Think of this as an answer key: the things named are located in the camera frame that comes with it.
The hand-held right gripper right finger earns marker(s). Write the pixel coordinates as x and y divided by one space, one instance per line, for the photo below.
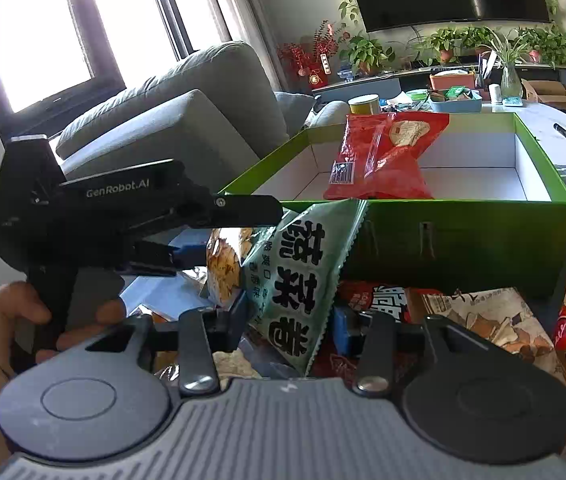
347 332

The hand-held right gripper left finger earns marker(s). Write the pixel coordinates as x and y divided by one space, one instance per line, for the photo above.
228 325

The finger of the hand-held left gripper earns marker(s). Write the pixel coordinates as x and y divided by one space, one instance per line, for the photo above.
248 209
188 256

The orange cracker bag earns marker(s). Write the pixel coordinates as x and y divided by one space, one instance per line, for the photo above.
223 265

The green and white snack bag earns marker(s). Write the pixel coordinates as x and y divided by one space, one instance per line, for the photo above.
308 280

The green cardboard box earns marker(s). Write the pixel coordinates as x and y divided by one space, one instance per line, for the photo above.
463 240

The person's left hand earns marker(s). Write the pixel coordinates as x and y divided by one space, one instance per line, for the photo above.
13 305

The red and black snack packet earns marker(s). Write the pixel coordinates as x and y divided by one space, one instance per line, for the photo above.
383 302

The grey sofa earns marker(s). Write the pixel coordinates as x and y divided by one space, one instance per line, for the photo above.
178 120

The brown illustrated snack packet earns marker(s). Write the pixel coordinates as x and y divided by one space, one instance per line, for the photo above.
498 325

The yellow can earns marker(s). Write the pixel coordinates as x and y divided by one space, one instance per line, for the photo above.
364 105

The red ornament plant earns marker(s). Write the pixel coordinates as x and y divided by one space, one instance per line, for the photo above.
313 55

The dark framed window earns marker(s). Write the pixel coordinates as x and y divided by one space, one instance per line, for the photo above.
38 35

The television cabinet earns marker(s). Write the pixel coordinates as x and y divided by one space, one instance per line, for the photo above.
393 82

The green potted plant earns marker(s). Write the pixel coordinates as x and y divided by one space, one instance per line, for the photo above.
365 52
443 42

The blue tray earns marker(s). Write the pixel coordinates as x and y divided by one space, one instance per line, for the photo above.
455 102

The orange box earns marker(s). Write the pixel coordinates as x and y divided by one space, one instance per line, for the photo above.
450 81

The white cup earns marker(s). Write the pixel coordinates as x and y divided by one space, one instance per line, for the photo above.
494 95

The white round table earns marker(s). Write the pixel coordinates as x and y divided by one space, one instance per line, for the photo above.
538 130

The glass vase with plant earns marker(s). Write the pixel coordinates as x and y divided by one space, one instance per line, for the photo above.
509 77

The black remote control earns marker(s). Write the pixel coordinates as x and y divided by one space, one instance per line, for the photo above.
562 131

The brown cardboard box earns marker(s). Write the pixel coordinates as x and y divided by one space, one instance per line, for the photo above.
553 92

